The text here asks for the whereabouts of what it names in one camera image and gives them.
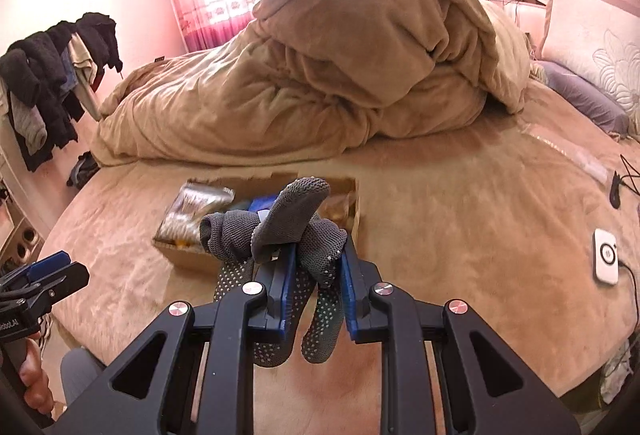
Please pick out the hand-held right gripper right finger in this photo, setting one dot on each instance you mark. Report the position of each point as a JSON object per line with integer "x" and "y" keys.
{"x": 350, "y": 300}

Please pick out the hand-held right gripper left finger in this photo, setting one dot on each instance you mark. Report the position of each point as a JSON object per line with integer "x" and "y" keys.
{"x": 287, "y": 285}

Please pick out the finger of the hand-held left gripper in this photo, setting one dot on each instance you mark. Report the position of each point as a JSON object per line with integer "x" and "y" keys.
{"x": 50, "y": 261}
{"x": 65, "y": 277}

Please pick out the blue tissue packet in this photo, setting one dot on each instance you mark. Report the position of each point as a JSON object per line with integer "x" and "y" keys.
{"x": 260, "y": 206}

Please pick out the dark grey dotted sock pair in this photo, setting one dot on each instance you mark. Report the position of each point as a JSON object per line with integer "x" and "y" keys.
{"x": 300, "y": 200}

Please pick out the cardboard box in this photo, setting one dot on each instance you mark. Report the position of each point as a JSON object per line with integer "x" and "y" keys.
{"x": 185, "y": 257}

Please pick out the shiny yellow snack packet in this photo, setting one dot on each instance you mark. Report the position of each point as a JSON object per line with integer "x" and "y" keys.
{"x": 195, "y": 210}

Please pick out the person's left hand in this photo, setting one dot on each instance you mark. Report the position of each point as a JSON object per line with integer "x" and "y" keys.
{"x": 37, "y": 380}

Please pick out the person's grey trouser leg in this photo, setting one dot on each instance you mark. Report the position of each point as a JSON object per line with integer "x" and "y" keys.
{"x": 80, "y": 375}

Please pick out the dark grey backpack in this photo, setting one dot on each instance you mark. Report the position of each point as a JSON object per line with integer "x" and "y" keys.
{"x": 84, "y": 170}

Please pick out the grey hanging garment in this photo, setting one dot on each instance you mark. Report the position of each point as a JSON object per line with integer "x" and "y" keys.
{"x": 30, "y": 127}

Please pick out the bed with brown sheet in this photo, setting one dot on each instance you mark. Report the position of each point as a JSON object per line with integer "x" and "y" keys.
{"x": 475, "y": 240}

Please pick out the blue hanging jeans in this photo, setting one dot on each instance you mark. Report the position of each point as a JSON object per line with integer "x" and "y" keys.
{"x": 66, "y": 70}

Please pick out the large black hanging jacket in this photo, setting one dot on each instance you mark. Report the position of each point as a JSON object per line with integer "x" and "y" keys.
{"x": 35, "y": 65}

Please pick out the beige hanging garment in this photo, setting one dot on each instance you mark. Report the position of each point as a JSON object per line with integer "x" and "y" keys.
{"x": 82, "y": 60}

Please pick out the beige fleece blanket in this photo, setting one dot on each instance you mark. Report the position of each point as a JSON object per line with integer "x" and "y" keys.
{"x": 325, "y": 65}

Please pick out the small black hanging garment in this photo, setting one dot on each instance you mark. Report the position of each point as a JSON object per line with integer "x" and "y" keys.
{"x": 100, "y": 37}

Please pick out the white power bank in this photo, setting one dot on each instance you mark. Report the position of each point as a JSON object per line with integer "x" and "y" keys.
{"x": 606, "y": 257}

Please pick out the empty clear plastic bag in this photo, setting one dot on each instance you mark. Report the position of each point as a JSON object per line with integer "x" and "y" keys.
{"x": 565, "y": 150}

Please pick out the bin with white plastic bag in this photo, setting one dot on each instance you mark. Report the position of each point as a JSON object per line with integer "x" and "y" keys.
{"x": 617, "y": 377}

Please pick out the black clip microphone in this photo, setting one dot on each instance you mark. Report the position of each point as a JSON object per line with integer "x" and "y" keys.
{"x": 615, "y": 190}

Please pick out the purple pillow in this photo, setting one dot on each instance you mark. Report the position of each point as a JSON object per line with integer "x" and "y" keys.
{"x": 580, "y": 95}

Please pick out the white embroidered pillow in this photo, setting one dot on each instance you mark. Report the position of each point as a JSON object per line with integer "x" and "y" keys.
{"x": 585, "y": 40}

